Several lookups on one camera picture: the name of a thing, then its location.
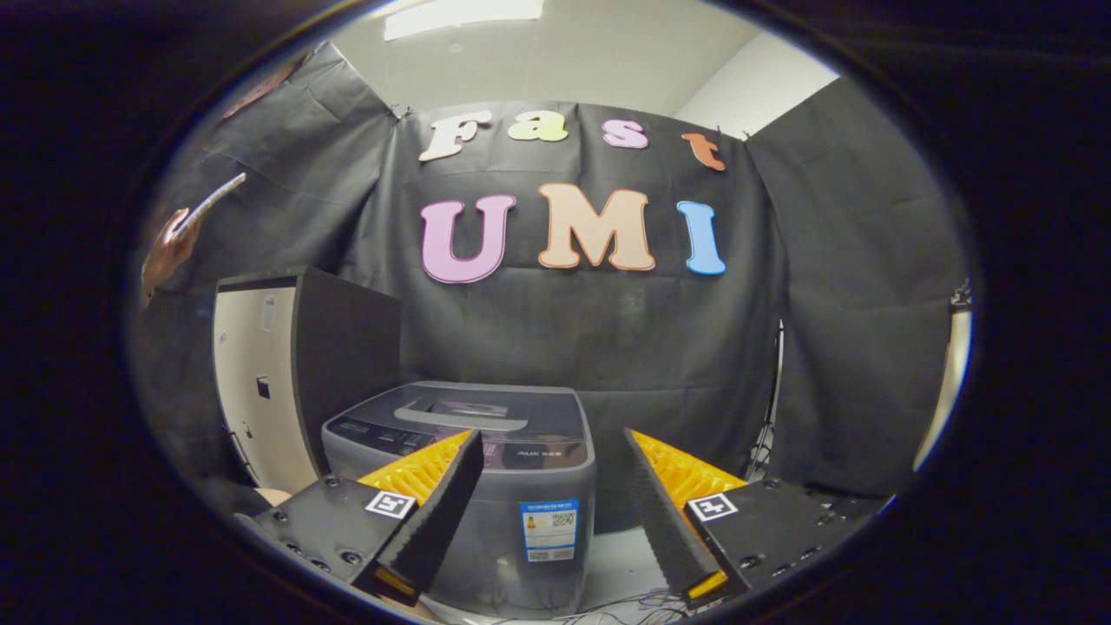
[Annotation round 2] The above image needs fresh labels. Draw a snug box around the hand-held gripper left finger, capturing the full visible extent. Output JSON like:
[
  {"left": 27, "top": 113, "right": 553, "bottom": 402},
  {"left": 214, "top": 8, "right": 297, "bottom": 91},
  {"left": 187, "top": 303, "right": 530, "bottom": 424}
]
[{"left": 252, "top": 430, "right": 485, "bottom": 606}]

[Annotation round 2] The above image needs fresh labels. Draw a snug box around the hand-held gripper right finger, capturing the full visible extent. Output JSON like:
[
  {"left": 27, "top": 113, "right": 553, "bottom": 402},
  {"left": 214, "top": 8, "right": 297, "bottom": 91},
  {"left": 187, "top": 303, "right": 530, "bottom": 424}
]
[{"left": 623, "top": 428, "right": 860, "bottom": 609}]

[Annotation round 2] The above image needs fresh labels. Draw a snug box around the grey washing machine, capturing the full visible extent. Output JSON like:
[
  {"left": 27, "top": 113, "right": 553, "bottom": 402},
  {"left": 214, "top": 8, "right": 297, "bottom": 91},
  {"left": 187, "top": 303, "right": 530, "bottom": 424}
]
[{"left": 321, "top": 380, "right": 598, "bottom": 619}]

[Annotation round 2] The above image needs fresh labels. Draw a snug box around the smartphone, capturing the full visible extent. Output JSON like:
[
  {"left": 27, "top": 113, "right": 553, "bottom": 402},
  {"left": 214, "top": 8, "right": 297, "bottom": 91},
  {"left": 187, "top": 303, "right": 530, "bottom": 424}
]
[{"left": 174, "top": 172, "right": 248, "bottom": 237}]

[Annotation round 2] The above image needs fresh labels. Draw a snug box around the black light stand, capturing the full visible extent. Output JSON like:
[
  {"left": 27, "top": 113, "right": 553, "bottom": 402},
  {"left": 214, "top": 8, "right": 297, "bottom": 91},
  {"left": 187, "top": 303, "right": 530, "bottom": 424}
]
[{"left": 748, "top": 319, "right": 786, "bottom": 478}]

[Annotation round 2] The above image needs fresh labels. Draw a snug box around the dark cabinet with beige door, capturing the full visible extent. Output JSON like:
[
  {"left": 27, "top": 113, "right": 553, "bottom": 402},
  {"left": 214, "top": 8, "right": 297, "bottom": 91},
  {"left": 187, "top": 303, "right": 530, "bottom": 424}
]
[{"left": 213, "top": 266, "right": 404, "bottom": 496}]

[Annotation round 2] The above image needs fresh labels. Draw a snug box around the white pole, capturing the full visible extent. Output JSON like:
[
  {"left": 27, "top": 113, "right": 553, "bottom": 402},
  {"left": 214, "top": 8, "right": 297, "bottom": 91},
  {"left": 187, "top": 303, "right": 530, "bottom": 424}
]
[{"left": 913, "top": 286, "right": 973, "bottom": 474}]

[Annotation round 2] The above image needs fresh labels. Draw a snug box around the ceiling light panel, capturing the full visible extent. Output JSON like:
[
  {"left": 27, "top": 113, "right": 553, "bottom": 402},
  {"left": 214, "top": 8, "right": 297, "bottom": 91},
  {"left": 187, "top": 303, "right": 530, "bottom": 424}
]
[{"left": 384, "top": 0, "right": 546, "bottom": 42}]

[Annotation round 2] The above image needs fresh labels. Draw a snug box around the tangle of thin cables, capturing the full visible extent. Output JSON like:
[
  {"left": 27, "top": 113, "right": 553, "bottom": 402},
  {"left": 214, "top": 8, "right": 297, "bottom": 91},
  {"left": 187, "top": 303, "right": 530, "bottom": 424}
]
[{"left": 495, "top": 590, "right": 695, "bottom": 625}]

